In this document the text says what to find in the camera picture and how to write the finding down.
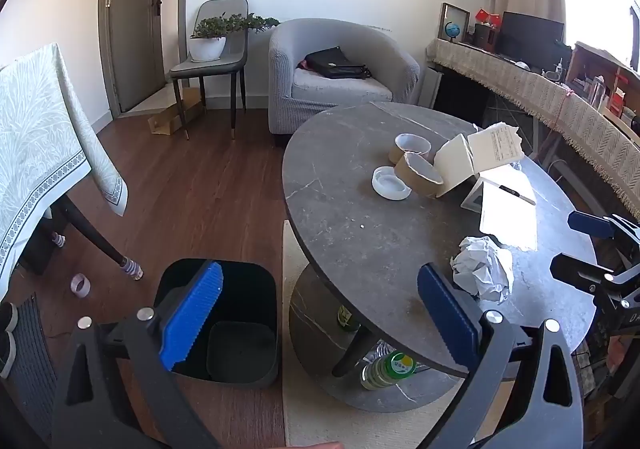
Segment black monitor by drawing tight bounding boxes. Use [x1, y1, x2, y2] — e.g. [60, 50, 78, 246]
[497, 11, 566, 72]

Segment dark trash bin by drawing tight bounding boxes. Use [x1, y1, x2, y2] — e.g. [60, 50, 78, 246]
[154, 259, 279, 387]

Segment green glass bottle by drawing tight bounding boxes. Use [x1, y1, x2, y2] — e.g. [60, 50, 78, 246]
[336, 304, 362, 334]

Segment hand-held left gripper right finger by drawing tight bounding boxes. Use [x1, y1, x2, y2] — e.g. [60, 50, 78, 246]
[417, 263, 586, 449]

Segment round grey marble table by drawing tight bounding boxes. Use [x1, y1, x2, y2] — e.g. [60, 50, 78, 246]
[281, 101, 598, 412]

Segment potted plant white pot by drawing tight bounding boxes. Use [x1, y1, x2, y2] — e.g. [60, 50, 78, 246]
[190, 13, 281, 62]

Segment grey striped floor mat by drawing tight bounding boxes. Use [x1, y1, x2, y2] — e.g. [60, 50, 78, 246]
[7, 294, 58, 440]

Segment person's legs in striped socks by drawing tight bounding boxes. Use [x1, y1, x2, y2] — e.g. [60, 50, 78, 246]
[10, 189, 143, 282]

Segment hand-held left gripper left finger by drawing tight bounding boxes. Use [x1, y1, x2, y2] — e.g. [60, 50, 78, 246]
[50, 260, 223, 449]

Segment white paper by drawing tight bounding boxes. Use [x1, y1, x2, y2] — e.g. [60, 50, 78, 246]
[450, 235, 515, 305]

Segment white flat panel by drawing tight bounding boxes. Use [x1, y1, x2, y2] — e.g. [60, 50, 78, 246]
[419, 66, 443, 107]

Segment clear bottle green label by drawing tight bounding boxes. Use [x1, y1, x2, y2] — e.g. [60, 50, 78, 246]
[361, 350, 416, 391]

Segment white round lid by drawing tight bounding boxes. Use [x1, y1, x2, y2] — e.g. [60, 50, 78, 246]
[371, 166, 413, 201]

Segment dark shoe white sole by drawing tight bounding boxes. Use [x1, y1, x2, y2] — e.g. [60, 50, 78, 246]
[0, 329, 18, 379]
[0, 301, 20, 335]

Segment beige lace table runner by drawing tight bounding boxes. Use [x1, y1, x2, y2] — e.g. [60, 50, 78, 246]
[425, 38, 640, 220]

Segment cream rug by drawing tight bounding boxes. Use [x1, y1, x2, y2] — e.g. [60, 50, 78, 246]
[282, 219, 501, 449]

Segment white cardboard box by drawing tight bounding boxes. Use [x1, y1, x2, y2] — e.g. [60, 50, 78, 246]
[433, 123, 525, 200]

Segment wooden desk organizer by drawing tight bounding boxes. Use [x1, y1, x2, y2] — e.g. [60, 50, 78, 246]
[567, 41, 640, 124]

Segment red box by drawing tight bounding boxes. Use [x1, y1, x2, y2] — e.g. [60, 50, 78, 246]
[474, 9, 503, 30]

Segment flat cardboard box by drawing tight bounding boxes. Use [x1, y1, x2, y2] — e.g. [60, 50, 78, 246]
[147, 88, 206, 136]

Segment picture frame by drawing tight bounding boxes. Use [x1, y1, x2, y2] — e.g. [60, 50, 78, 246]
[437, 2, 471, 44]

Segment grey door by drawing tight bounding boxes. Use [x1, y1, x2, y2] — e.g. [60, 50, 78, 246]
[98, 0, 168, 114]

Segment black bag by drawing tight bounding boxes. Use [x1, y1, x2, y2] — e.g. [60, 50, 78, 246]
[304, 46, 372, 80]

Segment grey dining chair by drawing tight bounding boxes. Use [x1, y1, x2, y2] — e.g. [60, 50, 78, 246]
[169, 0, 249, 140]

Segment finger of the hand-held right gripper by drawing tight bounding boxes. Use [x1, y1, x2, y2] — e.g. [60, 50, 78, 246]
[550, 253, 640, 312]
[568, 210, 640, 255]

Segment white box with dark label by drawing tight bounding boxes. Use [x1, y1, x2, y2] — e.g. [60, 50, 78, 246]
[460, 163, 538, 252]

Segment brown box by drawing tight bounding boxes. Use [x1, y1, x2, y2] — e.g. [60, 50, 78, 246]
[472, 23, 501, 52]

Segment grey armchair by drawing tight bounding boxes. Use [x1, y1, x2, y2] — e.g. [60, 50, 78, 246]
[268, 18, 421, 136]

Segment brown paper bowl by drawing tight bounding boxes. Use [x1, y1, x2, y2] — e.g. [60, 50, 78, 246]
[394, 151, 445, 200]
[389, 133, 432, 164]

